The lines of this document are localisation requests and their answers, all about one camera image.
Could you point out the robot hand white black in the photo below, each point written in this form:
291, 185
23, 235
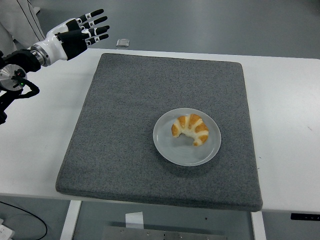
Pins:
53, 43

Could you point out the croissant bread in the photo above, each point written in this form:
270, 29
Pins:
192, 122

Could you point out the small silver floor plate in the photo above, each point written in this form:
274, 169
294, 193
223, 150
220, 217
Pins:
123, 42

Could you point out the grey round plate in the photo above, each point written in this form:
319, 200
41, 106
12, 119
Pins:
165, 150

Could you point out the person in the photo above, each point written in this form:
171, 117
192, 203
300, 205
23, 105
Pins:
20, 20

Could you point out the grey square mat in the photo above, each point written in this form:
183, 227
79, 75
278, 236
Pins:
112, 150

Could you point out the white table leg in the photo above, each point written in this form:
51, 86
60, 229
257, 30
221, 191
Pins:
258, 227
70, 220

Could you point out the white tape piece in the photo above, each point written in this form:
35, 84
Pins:
135, 220

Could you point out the white power strip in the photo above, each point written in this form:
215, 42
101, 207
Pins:
5, 232

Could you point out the black table control panel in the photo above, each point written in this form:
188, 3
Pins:
305, 216

